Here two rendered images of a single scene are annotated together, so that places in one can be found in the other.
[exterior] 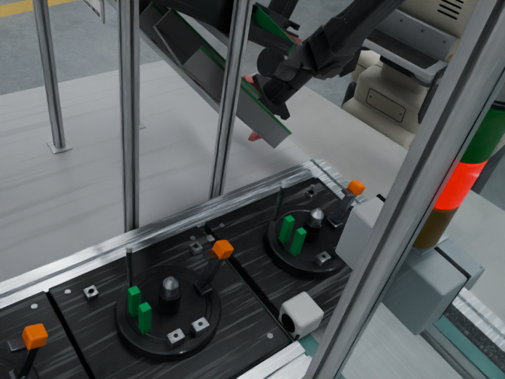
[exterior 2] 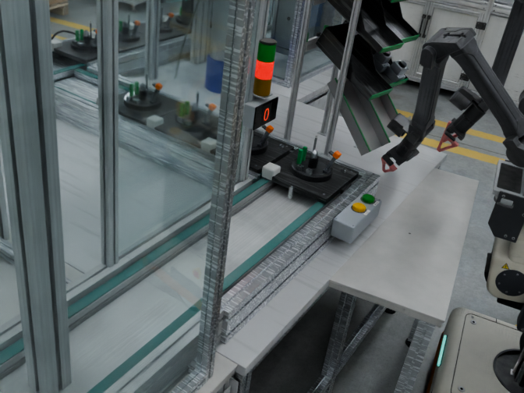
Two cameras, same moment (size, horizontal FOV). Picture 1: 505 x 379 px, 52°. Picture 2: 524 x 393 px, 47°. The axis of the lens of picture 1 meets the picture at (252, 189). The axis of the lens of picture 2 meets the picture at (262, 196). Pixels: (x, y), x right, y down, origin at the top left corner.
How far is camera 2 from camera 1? 1.78 m
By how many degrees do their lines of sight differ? 58
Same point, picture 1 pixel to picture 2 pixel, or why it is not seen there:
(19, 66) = not seen: hidden behind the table
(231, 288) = (270, 156)
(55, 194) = (295, 138)
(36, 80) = not seen: hidden behind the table
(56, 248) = not seen: hidden behind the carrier
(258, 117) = (354, 129)
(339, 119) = (458, 209)
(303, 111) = (446, 195)
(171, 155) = (352, 159)
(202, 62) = (334, 84)
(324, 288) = (290, 176)
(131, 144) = (292, 98)
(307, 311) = (270, 167)
